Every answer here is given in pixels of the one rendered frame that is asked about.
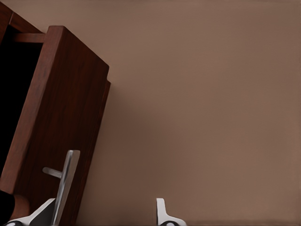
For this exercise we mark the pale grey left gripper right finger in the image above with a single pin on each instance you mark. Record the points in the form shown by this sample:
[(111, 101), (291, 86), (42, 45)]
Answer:
[(161, 213)]

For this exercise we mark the dark wooden cabinet body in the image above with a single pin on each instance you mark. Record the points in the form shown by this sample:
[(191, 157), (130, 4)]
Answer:
[(20, 22)]

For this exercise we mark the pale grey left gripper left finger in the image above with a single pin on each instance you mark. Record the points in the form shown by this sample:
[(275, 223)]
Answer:
[(38, 213)]

